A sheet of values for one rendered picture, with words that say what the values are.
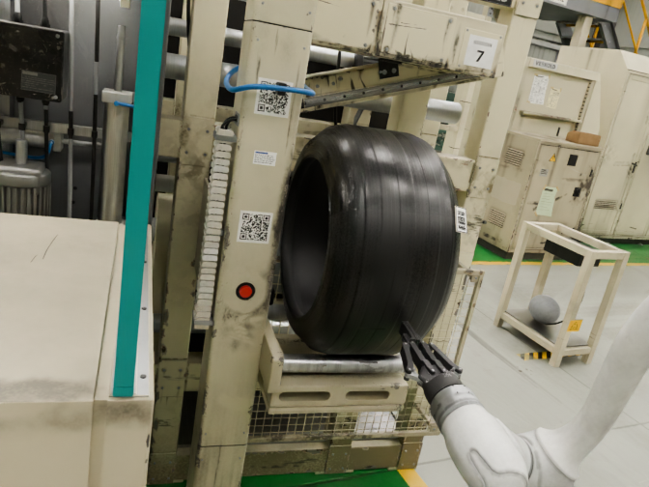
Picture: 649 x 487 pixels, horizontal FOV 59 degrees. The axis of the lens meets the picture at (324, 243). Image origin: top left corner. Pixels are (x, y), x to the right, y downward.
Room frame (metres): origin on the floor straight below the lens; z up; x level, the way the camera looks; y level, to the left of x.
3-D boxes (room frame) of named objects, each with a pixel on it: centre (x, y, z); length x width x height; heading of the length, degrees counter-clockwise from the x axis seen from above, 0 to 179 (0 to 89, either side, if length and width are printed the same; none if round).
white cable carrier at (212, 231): (1.25, 0.25, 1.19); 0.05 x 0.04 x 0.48; 20
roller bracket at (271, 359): (1.35, 0.12, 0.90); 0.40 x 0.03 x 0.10; 20
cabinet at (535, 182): (6.08, -2.13, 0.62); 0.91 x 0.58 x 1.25; 118
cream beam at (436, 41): (1.73, -0.07, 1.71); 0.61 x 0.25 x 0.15; 110
